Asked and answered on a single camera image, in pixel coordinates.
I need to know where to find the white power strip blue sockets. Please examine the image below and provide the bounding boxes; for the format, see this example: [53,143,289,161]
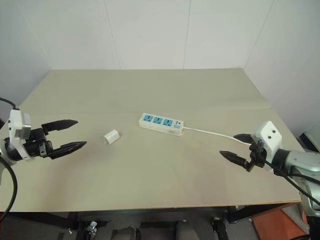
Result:
[138,112,185,138]

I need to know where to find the white plug adapter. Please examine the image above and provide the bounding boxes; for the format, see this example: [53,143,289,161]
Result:
[102,129,121,145]

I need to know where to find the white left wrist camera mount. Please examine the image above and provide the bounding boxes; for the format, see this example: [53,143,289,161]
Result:
[5,108,35,161]

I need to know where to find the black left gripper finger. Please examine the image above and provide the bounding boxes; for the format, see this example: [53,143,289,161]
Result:
[48,140,88,160]
[41,119,80,136]

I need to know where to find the black caster wheel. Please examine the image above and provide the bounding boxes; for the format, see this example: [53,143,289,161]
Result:
[211,216,227,240]
[84,220,99,240]

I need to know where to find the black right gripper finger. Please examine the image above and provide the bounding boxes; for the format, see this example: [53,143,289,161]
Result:
[219,150,249,169]
[233,133,256,145]

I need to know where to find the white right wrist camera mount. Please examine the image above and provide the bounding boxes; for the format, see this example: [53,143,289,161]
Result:
[253,120,283,174]

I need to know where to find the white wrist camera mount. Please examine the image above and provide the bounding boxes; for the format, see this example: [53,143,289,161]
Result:
[253,120,283,174]
[5,108,35,161]

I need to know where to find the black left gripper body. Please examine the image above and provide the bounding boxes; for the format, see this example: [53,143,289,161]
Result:
[24,127,55,159]

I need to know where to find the white power strip cord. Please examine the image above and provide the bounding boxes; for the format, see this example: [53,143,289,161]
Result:
[183,126,252,146]

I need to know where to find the orange floor mat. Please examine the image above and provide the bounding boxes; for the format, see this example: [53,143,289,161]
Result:
[251,203,311,240]

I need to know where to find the black table frame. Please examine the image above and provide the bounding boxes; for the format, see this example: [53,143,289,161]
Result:
[0,202,304,240]

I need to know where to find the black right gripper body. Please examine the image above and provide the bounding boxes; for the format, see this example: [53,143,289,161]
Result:
[245,140,267,173]

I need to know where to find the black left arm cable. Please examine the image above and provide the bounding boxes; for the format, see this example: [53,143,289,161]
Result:
[0,97,19,221]

